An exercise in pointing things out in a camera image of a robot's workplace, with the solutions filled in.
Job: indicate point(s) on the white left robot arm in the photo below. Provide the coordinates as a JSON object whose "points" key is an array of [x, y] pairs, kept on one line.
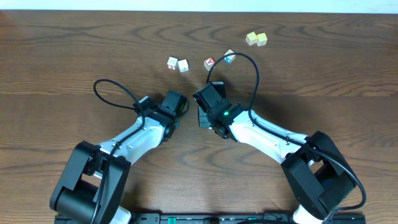
{"points": [[92, 182]]}

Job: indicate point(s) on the yellow wooden block left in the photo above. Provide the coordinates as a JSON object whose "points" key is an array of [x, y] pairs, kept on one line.
{"points": [[251, 38]]}

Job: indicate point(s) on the wooden block blue X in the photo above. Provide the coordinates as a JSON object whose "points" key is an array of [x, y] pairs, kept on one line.
{"points": [[229, 57]]}

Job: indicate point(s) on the wooden block red A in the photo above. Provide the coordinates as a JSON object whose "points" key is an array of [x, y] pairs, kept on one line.
{"points": [[208, 63]]}

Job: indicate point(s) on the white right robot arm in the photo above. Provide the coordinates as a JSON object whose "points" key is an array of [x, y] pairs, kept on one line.
{"points": [[315, 169]]}

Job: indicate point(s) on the yellow wooden block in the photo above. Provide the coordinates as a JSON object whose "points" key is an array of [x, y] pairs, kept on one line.
{"points": [[261, 39], [251, 38]]}

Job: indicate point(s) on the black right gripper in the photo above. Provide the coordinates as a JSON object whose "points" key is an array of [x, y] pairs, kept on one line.
{"points": [[203, 121]]}

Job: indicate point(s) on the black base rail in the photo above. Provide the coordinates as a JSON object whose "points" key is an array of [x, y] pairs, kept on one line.
{"points": [[155, 218]]}

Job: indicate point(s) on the wooden block red 3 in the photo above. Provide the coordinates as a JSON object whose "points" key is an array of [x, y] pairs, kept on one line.
{"points": [[172, 63]]}

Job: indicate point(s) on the yellow wooden block right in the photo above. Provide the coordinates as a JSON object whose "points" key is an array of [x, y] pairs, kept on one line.
{"points": [[261, 39]]}

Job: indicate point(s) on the wooden block blue T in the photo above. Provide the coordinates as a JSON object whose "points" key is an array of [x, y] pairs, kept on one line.
{"points": [[183, 65]]}

